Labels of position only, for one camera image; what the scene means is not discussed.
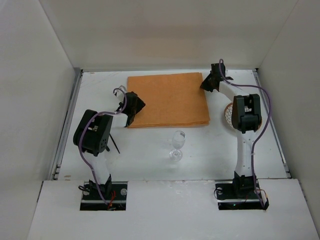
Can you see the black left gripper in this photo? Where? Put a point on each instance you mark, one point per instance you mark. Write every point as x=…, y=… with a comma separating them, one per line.
x=133, y=106

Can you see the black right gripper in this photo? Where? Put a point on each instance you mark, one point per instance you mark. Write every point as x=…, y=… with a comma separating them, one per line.
x=210, y=81

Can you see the floral patterned plate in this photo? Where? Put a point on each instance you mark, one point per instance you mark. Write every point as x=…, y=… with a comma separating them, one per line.
x=228, y=115

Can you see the orange cloth placemat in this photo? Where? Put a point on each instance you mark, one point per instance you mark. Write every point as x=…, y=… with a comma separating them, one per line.
x=171, y=100

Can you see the black spoon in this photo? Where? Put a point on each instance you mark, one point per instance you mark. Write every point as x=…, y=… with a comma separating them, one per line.
x=114, y=143

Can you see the clear wine glass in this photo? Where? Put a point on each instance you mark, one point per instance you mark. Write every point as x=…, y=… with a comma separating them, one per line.
x=178, y=141

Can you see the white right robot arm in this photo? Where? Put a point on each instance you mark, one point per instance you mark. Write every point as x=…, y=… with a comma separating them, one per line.
x=245, y=119

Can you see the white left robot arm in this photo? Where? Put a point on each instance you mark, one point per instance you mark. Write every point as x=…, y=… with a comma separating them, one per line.
x=94, y=131

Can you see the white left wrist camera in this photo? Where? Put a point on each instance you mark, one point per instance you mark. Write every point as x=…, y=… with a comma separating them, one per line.
x=118, y=91

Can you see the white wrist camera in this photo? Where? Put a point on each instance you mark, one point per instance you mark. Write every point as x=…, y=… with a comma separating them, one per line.
x=227, y=76
x=118, y=91

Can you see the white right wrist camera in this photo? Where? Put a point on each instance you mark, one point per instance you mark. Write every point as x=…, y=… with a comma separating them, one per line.
x=227, y=76

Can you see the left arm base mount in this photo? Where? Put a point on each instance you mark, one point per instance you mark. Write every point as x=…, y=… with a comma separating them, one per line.
x=115, y=196

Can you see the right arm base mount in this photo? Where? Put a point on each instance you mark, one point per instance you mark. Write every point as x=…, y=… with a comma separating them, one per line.
x=241, y=193

